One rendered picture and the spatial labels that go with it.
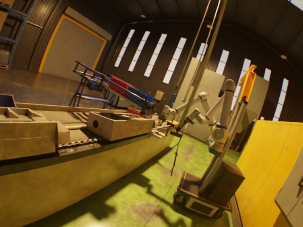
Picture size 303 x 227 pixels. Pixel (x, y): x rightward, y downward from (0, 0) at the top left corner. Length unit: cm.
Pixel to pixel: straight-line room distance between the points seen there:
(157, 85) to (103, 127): 1094
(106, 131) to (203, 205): 164
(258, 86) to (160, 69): 811
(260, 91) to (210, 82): 344
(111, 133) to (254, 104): 876
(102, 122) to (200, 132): 656
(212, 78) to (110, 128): 822
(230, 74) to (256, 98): 346
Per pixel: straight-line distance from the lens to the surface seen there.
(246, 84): 556
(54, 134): 90
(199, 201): 211
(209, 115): 186
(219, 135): 161
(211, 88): 890
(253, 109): 928
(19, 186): 103
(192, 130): 756
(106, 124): 133
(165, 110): 224
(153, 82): 1230
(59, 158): 102
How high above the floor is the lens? 135
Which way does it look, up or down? 8 degrees down
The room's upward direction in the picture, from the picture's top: 22 degrees clockwise
